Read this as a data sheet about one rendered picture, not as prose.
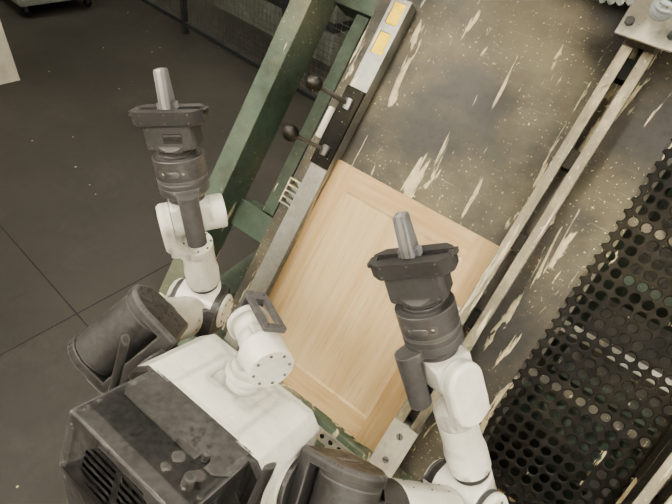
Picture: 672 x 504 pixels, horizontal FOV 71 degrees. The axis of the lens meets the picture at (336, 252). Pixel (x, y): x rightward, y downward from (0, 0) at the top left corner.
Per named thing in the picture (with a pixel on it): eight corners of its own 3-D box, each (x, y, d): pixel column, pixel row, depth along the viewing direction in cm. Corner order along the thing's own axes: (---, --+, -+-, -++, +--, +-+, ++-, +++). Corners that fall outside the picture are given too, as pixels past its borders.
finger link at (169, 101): (163, 66, 76) (171, 105, 79) (156, 70, 73) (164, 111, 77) (173, 66, 76) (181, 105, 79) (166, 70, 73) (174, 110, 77)
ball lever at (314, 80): (343, 111, 114) (300, 86, 106) (351, 97, 114) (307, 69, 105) (352, 115, 112) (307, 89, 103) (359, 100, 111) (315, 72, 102)
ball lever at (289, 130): (321, 156, 117) (276, 135, 108) (328, 142, 116) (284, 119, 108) (328, 161, 114) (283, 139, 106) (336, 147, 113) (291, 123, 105)
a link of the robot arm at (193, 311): (221, 342, 109) (181, 357, 87) (170, 324, 111) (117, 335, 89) (237, 294, 110) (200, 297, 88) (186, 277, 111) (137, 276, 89)
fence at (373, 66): (232, 337, 131) (223, 339, 128) (398, 3, 112) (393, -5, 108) (245, 347, 130) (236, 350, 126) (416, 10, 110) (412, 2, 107)
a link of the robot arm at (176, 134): (142, 100, 83) (158, 165, 89) (118, 116, 74) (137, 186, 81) (214, 99, 82) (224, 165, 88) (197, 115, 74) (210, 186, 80)
